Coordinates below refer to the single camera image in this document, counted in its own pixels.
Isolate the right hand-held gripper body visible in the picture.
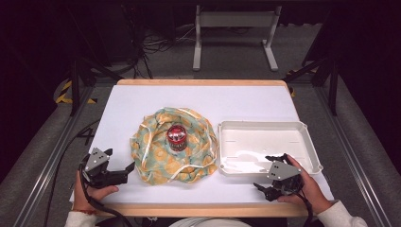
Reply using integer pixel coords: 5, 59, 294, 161
267, 160, 305, 197

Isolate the aluminium floor rail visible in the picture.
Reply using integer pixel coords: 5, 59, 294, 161
314, 84, 392, 227
11, 84, 96, 227

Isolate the red metal can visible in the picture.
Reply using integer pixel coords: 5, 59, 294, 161
166, 124, 188, 152

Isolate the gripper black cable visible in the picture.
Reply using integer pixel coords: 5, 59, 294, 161
295, 191, 315, 227
78, 165, 135, 227

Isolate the bundle of black floor cables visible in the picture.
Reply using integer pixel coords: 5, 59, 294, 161
125, 5, 197, 79

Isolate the orange wrist bracelet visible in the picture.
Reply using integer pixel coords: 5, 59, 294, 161
71, 207, 99, 217

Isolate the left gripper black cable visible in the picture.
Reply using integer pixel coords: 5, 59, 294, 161
78, 165, 135, 227

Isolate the white metal table frame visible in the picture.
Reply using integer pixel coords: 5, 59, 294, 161
192, 4, 284, 73

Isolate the floral drawstring cloth bag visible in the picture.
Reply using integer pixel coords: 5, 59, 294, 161
130, 106, 220, 186

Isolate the person's right hand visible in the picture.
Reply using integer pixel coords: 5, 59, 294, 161
277, 154, 335, 216

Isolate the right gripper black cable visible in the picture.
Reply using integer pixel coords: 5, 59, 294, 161
295, 191, 315, 227

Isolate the white table mat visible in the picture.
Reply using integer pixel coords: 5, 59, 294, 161
69, 84, 335, 205

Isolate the black metal stand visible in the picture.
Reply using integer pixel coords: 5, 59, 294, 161
67, 56, 125, 117
281, 56, 340, 117

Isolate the white plastic tray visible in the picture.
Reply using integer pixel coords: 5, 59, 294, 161
217, 119, 324, 177

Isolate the person's left hand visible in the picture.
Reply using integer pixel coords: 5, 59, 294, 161
72, 169, 120, 212

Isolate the person's white clothing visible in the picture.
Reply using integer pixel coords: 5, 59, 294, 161
167, 217, 253, 227

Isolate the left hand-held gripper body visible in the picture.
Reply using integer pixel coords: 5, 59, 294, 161
80, 147, 130, 190

